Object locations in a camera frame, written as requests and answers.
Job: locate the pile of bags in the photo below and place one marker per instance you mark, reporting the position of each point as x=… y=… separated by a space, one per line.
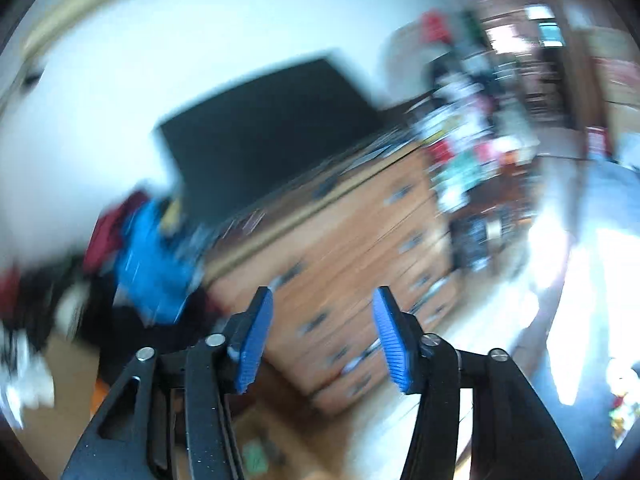
x=470 y=121

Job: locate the black television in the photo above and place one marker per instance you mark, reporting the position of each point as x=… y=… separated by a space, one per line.
x=241 y=145

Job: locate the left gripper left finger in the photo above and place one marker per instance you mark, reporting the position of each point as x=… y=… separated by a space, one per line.
x=132 y=433

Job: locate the wooden drawer dresser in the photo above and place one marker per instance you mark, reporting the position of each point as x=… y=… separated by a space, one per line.
x=322 y=249

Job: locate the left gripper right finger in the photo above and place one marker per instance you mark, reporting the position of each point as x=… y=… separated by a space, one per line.
x=513 y=434

